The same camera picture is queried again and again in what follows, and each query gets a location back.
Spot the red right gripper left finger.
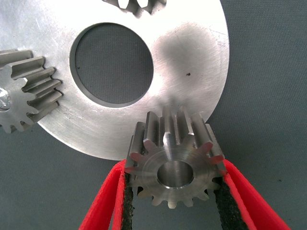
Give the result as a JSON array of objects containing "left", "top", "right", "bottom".
[{"left": 78, "top": 160, "right": 135, "bottom": 230}]

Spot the dark grey table cloth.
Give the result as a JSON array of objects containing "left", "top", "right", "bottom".
[{"left": 0, "top": 0, "right": 307, "bottom": 230}]

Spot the round metal carrier plate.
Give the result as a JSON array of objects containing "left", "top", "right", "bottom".
[{"left": 0, "top": 0, "right": 230, "bottom": 161}]

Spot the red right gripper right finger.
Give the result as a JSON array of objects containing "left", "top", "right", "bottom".
[{"left": 214, "top": 159, "right": 292, "bottom": 230}]

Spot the small steel planetary gear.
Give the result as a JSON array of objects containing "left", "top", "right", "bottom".
[
  {"left": 0, "top": 49, "right": 64, "bottom": 134},
  {"left": 125, "top": 105, "right": 226, "bottom": 209},
  {"left": 102, "top": 0, "right": 167, "bottom": 19}
]

